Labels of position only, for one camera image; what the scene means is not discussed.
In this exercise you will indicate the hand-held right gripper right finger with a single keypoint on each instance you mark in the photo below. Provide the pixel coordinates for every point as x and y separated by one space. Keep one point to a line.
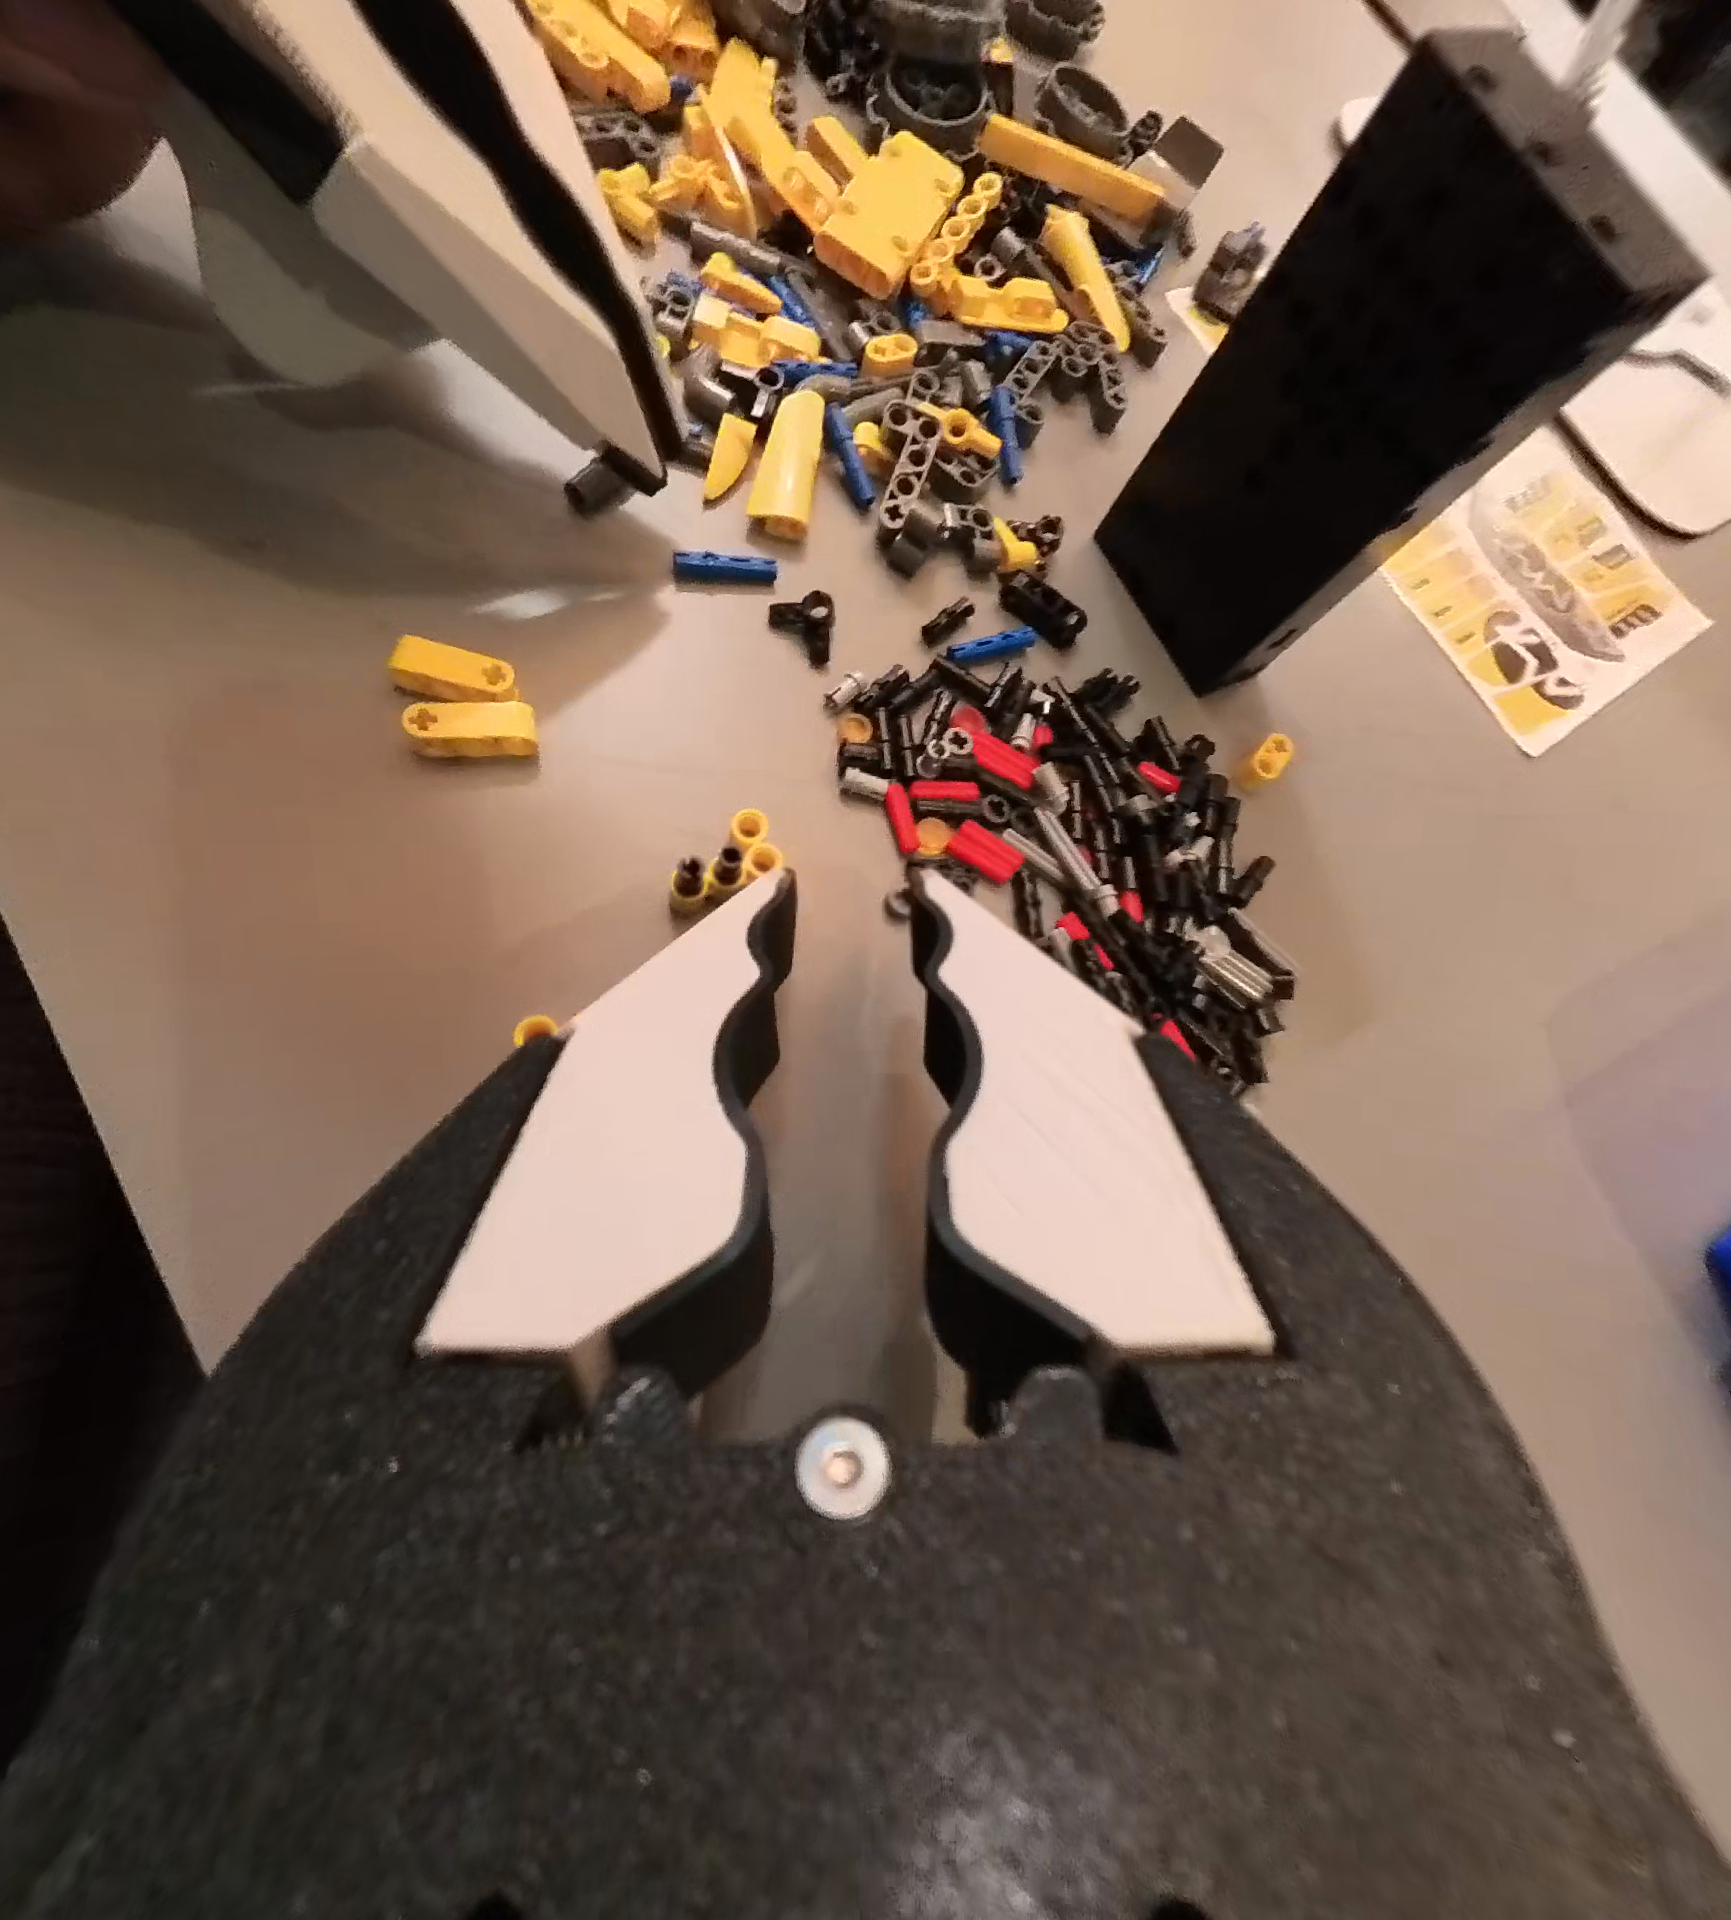
1090 1184

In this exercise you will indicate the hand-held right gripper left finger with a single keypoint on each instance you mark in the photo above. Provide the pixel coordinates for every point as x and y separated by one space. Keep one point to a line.
626 1184

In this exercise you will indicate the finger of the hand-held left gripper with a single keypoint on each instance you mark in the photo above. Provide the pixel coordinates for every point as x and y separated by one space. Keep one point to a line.
504 285

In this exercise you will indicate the grey ridged connector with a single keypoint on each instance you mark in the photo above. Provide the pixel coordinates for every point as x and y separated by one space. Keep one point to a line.
598 482

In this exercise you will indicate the yellow T-shaped beam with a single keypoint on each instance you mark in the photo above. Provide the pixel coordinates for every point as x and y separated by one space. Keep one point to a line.
688 896

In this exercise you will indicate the small yellow bush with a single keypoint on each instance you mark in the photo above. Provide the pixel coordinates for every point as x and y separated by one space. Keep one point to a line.
536 1029

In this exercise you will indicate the pile of black red pins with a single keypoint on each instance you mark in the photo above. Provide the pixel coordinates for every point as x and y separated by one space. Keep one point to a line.
1106 841

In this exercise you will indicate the blue long pin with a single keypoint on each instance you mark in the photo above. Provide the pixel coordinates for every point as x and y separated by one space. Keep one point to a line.
722 567
992 645

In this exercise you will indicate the yellow thin liftarm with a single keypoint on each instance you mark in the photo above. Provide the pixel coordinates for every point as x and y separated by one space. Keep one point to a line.
444 665
482 730

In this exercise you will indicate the pile of mixed building pieces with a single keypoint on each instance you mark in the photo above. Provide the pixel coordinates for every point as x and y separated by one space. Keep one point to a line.
888 211

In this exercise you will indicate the black angled connector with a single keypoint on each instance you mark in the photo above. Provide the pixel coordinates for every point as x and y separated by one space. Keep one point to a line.
810 612

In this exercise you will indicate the small yellow two-hole beam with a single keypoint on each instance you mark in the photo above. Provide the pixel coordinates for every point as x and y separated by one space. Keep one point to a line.
1266 759

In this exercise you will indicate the black pin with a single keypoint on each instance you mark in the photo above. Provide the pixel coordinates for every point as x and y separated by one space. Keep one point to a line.
950 615

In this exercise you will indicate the small black beam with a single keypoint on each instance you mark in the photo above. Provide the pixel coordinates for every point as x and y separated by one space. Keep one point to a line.
1046 608

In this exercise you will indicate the yellow printed instruction sheet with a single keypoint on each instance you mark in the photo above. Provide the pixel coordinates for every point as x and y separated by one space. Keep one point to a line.
1548 600

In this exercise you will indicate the black perforated block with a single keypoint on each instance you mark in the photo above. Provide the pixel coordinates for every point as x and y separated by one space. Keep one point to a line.
1406 375

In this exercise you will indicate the white rounded board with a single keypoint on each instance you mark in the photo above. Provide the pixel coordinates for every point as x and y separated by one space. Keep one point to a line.
1706 450

